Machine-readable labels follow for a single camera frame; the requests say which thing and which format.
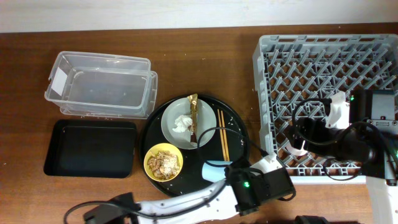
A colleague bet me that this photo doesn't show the pink cup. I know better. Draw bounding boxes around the pink cup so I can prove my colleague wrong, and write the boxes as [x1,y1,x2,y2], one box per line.
[285,143,308,156]

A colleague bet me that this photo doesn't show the light blue cup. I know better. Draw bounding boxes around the light blue cup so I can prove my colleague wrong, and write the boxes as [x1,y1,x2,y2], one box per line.
[201,161,231,183]

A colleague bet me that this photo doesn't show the yellow bowl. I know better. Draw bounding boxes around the yellow bowl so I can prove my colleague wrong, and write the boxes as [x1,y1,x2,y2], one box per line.
[143,143,183,182]

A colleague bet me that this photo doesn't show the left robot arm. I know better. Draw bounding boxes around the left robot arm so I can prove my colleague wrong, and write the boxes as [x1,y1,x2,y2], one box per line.
[63,153,296,223]

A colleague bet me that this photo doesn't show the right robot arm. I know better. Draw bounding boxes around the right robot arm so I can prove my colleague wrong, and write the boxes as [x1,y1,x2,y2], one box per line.
[284,90,397,223]

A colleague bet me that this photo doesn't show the grey dishwasher rack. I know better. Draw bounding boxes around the grey dishwasher rack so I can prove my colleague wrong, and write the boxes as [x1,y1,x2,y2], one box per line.
[252,34,397,184]

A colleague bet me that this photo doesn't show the right wooden chopstick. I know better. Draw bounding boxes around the right wooden chopstick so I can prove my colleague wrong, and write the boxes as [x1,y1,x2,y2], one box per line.
[220,111,230,161]

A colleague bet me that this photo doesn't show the wooden chopstick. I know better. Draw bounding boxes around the wooden chopstick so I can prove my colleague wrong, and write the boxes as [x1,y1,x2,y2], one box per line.
[220,111,230,161]
[217,109,228,161]

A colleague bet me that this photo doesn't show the grey plate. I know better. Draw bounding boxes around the grey plate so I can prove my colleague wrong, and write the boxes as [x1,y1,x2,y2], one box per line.
[161,97,217,149]

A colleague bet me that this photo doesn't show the left wooden chopstick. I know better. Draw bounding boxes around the left wooden chopstick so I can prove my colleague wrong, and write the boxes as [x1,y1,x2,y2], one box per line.
[217,109,228,161]

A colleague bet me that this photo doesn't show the round black tray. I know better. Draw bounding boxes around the round black tray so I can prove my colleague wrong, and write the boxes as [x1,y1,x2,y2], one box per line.
[138,95,251,197]

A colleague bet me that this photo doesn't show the food scraps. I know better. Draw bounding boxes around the food scraps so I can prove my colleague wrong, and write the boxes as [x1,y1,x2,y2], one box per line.
[147,151,182,180]

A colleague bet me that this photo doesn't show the crumpled white tissue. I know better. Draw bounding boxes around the crumpled white tissue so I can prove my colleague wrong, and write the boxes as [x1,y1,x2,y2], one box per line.
[172,114,193,133]

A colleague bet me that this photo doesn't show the gold snack wrapper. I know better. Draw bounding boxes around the gold snack wrapper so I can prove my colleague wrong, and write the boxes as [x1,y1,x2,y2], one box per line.
[187,93,198,145]

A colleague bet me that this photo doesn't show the black rectangular tray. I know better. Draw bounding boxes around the black rectangular tray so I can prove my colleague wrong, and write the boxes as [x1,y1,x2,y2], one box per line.
[44,119,137,179]

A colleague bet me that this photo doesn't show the clear plastic bin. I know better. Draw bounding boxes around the clear plastic bin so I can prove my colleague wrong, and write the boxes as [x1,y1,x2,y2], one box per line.
[44,51,158,119]

